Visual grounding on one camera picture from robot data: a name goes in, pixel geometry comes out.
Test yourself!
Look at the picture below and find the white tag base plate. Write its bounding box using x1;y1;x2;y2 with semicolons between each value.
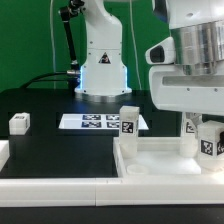
58;113;150;131

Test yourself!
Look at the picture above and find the white left fence piece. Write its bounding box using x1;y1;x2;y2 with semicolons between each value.
0;140;10;171

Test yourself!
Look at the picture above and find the black cable bundle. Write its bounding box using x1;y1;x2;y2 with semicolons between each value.
20;69;81;90

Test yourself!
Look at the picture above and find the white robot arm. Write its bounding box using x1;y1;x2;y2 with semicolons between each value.
76;0;224;116

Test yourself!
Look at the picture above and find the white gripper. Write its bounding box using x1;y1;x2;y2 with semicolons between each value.
145;37;224;128

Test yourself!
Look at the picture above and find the white front fence bar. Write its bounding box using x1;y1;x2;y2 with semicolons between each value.
0;175;224;207

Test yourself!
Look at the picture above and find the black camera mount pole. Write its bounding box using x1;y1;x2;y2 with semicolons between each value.
59;0;84;91

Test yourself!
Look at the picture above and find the white square tabletop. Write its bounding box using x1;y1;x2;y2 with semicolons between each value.
113;137;201;178

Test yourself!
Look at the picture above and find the white hanging cable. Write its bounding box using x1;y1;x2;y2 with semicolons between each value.
49;0;58;90

